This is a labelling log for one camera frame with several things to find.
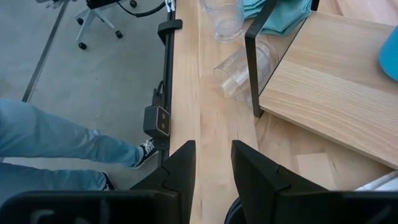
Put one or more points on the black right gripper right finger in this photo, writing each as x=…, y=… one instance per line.
x=264, y=193

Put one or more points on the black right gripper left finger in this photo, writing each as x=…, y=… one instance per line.
x=174, y=186

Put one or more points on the dark speckled enamel mug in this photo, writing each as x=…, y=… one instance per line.
x=231, y=214

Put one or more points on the clear plastic cup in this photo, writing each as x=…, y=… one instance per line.
x=224, y=25
x=233, y=77

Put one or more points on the blue mug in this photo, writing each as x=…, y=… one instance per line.
x=390, y=56

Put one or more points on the white plaid cloth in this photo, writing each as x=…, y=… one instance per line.
x=382, y=183

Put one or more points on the person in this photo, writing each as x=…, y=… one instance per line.
x=62, y=140

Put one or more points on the teal cloth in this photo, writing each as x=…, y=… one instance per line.
x=286, y=18

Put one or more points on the white office chair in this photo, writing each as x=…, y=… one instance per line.
x=93, y=15

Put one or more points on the black table-level camera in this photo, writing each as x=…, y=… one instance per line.
x=155, y=121

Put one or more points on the wooden shelf with black frame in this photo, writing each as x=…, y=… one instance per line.
x=326, y=93

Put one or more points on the black metal table frame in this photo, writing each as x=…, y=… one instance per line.
x=169, y=62

